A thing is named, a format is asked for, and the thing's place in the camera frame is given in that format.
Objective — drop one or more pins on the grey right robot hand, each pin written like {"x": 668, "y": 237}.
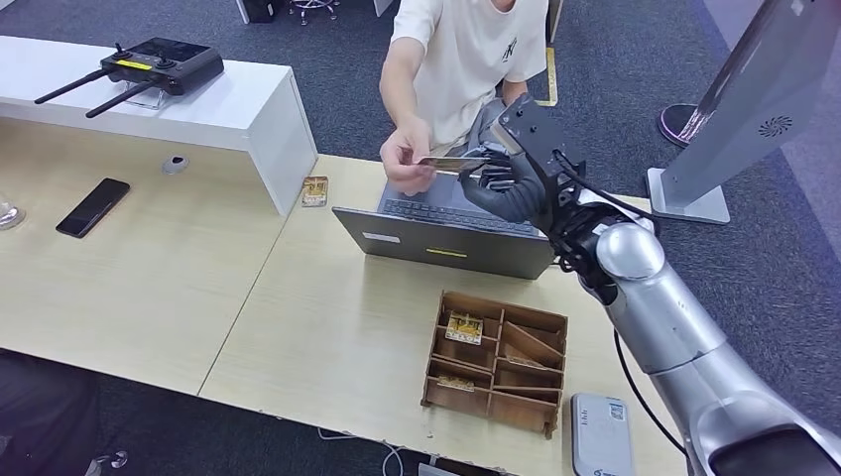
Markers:
{"x": 516, "y": 197}

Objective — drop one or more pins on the person's right hand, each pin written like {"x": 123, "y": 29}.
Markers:
{"x": 404, "y": 154}

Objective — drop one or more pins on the brown ID card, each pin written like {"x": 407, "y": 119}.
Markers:
{"x": 453, "y": 163}

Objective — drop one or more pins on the yellow printed room key card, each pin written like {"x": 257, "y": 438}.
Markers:
{"x": 455, "y": 382}
{"x": 464, "y": 328}
{"x": 315, "y": 191}

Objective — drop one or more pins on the person's left forearm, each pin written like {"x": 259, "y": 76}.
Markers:
{"x": 514, "y": 92}

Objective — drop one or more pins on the person's right forearm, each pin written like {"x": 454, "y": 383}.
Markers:
{"x": 402, "y": 92}

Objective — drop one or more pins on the person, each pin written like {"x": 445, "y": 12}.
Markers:
{"x": 466, "y": 59}

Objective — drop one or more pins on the white card reader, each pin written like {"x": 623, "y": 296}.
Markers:
{"x": 601, "y": 433}

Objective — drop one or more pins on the grey laptop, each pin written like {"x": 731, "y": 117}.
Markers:
{"x": 447, "y": 249}

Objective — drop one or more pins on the white counter shelf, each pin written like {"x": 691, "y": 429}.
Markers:
{"x": 250, "y": 112}

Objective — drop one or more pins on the round stanchion base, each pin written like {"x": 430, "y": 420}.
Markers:
{"x": 673, "y": 125}

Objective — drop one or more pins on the black box on floor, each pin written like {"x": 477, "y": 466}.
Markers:
{"x": 257, "y": 10}

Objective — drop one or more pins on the wooden compartment box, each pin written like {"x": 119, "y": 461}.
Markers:
{"x": 525, "y": 410}

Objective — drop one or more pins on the round grey desk grommet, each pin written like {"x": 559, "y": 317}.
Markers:
{"x": 175, "y": 164}

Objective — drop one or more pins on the silver kiosk stand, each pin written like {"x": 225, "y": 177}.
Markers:
{"x": 742, "y": 112}

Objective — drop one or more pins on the clear acrylic stand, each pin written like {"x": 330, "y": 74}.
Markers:
{"x": 157, "y": 105}

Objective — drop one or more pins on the black remote controller with antennas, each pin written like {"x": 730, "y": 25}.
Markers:
{"x": 167, "y": 66}

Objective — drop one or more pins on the black smartphone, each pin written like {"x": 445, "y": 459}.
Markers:
{"x": 92, "y": 207}

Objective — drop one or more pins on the clear glass object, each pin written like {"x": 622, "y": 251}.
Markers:
{"x": 8, "y": 217}

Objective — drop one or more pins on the dark chair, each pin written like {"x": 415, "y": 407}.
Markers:
{"x": 39, "y": 420}

